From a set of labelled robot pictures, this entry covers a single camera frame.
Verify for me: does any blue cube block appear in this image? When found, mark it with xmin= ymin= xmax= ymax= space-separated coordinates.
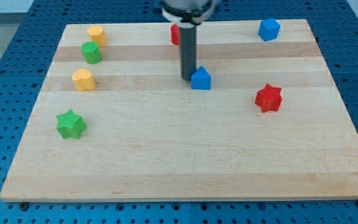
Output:
xmin=258 ymin=18 xmax=281 ymax=42

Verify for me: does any yellow heart block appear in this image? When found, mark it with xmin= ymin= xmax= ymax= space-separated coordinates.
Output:
xmin=71 ymin=68 xmax=96 ymax=91

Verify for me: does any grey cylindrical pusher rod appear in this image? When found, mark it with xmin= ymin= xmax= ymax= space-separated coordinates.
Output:
xmin=179 ymin=27 xmax=196 ymax=81

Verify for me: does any red cylinder block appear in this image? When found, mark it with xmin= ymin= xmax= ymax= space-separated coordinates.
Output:
xmin=170 ymin=24 xmax=180 ymax=45

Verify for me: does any red star block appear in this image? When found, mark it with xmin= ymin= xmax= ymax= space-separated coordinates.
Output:
xmin=254 ymin=83 xmax=282 ymax=113

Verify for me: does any wooden board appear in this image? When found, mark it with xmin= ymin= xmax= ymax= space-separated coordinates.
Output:
xmin=0 ymin=19 xmax=358 ymax=203

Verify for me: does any green cylinder block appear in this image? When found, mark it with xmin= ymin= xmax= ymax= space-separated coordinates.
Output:
xmin=81 ymin=41 xmax=103 ymax=64

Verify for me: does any blue triangle block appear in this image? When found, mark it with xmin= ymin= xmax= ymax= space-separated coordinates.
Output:
xmin=191 ymin=66 xmax=211 ymax=90

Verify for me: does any green star block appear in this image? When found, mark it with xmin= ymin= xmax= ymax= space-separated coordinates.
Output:
xmin=56 ymin=109 xmax=87 ymax=139

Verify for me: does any yellow hexagon block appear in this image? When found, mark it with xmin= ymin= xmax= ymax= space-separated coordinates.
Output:
xmin=87 ymin=26 xmax=108 ymax=47

